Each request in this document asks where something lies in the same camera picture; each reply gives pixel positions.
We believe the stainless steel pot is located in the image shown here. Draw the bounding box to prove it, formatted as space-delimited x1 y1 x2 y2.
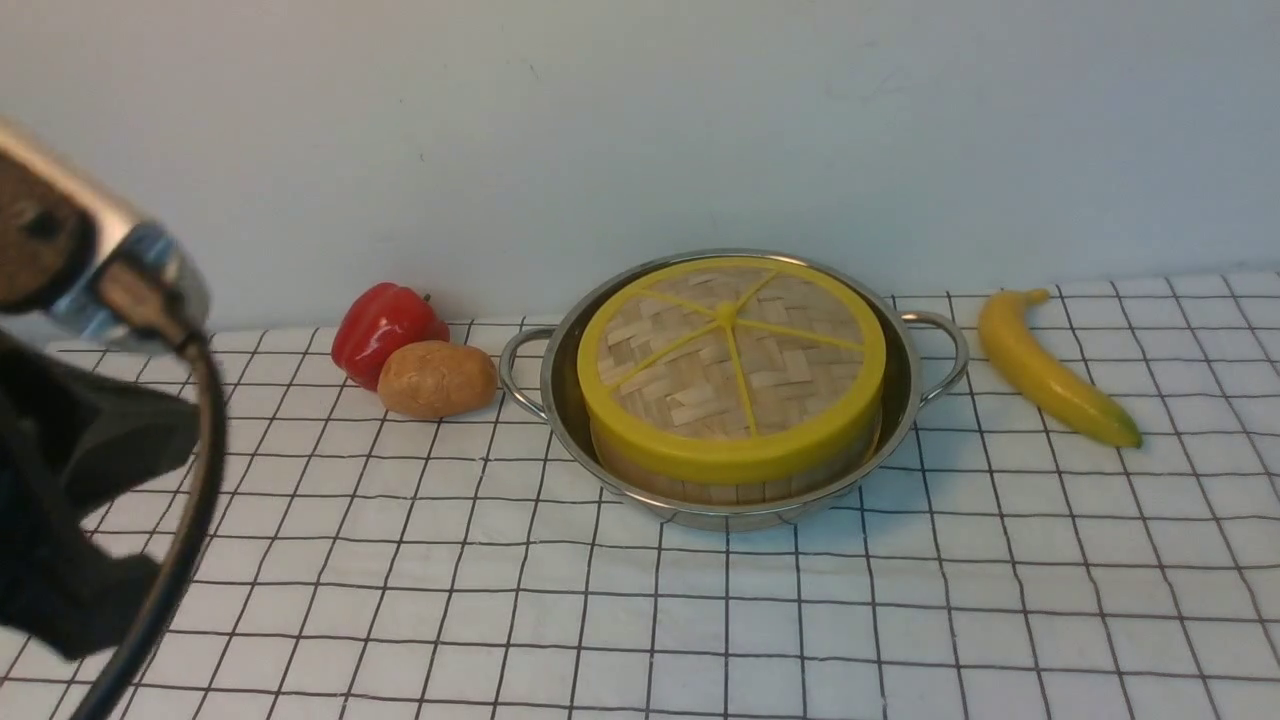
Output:
497 249 970 532

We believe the bamboo steamer basket yellow rim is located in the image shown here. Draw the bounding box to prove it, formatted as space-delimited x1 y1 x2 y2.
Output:
590 410 883 506

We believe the brown potato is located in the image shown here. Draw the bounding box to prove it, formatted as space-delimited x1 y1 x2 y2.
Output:
378 340 499 420

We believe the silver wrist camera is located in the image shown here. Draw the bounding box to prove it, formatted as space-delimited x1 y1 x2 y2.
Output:
1 120 210 354

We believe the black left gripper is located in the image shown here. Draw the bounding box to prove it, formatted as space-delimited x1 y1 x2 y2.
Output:
1 334 200 661

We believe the white checkered tablecloth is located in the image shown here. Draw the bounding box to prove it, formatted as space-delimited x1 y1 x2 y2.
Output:
0 272 1280 720

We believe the yellow banana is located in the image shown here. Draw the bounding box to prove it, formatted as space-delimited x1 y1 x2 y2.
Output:
977 288 1144 448

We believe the red bell pepper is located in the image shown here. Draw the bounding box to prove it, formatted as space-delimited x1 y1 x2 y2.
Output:
330 282 451 392

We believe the woven bamboo steamer lid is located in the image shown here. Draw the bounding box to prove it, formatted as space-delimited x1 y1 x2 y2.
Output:
575 255 888 502

